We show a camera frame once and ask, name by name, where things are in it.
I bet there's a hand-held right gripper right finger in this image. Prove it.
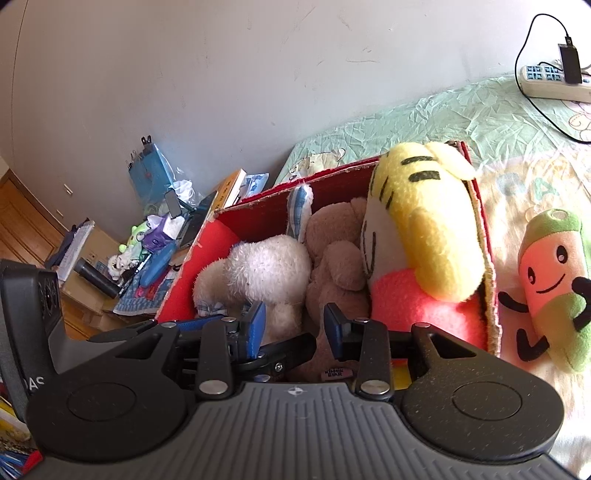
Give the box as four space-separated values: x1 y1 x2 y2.
323 302 476 401

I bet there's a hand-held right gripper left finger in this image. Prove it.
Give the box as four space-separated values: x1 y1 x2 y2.
113 302 267 401

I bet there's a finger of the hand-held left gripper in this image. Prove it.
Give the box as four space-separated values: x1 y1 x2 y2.
89 316 228 344
239 334 318 377

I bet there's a white fluffy plush with bow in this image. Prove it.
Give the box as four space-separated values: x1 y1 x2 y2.
192 185 315 345

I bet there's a dusty brown plush bear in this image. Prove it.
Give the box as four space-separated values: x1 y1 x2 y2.
302 197 373 384

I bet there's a red cardboard box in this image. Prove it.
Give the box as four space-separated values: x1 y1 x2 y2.
156 140 504 385

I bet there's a yellow and red plush toy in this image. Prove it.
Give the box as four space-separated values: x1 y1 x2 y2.
360 141 490 388

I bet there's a blue patterned cloth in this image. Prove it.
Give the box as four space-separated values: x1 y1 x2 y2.
113 271 182 317

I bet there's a blue pencil case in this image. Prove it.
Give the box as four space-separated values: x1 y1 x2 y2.
140 242 179 288

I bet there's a black cylinder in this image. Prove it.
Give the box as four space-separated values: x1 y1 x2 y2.
73 258 122 299

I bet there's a white notebook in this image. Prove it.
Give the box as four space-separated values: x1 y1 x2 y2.
45 220 96 283

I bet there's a wooden cabinet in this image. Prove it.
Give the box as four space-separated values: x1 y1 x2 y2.
0 168 66 269

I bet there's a small white plush figure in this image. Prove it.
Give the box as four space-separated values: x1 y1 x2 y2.
108 253 136 278

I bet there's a purple tissue pack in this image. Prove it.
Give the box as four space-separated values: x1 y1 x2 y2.
147 214 186 246

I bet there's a dark tablet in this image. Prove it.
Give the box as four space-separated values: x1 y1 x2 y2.
179 191 218 250

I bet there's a small green toy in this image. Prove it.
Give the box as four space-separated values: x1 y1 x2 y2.
119 221 151 253

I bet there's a yellow book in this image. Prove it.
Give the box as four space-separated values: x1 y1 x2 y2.
209 169 248 211

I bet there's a blue and white packet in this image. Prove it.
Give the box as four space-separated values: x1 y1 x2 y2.
240 172 270 200

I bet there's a blue bag with clips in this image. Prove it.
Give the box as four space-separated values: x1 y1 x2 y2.
126 135 179 200

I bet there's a green and orange plush toy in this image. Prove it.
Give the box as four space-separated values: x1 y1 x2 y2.
498 208 591 374

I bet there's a white power strip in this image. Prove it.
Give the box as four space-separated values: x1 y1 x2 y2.
520 64 591 103

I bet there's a black charger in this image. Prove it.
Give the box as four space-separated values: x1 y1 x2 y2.
557 36 584 86

